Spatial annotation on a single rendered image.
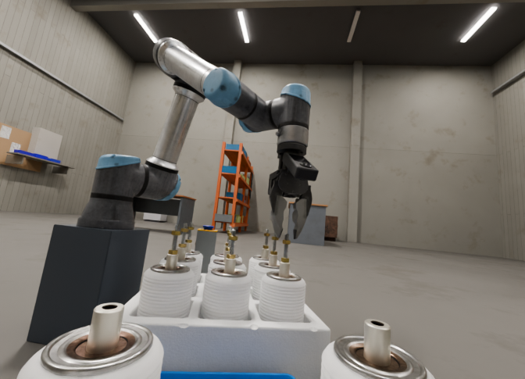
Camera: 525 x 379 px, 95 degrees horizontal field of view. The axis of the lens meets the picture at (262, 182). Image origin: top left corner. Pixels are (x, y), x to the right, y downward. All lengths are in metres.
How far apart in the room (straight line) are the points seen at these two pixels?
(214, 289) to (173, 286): 0.07
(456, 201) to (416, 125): 2.90
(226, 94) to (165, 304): 0.42
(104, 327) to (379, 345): 0.23
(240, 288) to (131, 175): 0.52
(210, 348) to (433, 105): 10.81
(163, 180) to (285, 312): 0.60
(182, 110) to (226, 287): 0.63
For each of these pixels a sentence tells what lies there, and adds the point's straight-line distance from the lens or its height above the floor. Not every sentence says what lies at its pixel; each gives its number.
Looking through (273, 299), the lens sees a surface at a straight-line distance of 0.53.
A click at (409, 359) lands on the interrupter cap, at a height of 0.25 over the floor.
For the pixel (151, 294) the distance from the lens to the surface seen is 0.52.
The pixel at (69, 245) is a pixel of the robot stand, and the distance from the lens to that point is 0.85.
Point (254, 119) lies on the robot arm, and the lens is 0.61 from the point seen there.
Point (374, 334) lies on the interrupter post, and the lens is 0.27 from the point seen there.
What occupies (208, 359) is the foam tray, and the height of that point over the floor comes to 0.13.
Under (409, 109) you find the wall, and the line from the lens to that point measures 10.61.
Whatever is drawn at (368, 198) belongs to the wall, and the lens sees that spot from 9.19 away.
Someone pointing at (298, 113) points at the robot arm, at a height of 0.62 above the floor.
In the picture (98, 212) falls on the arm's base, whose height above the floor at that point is 0.34.
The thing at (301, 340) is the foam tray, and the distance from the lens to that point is 0.52.
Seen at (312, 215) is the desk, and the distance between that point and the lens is 5.22.
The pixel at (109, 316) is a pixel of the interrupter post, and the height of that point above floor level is 0.28.
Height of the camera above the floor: 0.36
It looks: 9 degrees up
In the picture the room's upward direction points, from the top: 6 degrees clockwise
